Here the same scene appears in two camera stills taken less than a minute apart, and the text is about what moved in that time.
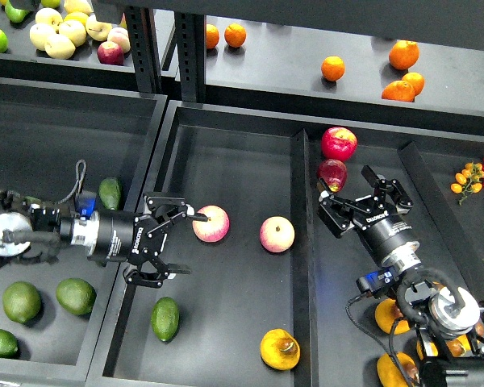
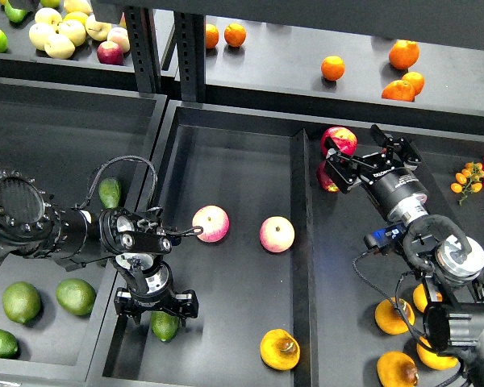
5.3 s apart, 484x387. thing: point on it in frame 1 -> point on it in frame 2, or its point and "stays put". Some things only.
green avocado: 164,318 stays put
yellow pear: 279,349 stays put
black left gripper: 123,235 -> 173,302
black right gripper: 381,235 -> 401,193
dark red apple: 333,173 stays put
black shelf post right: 190,46 stays put
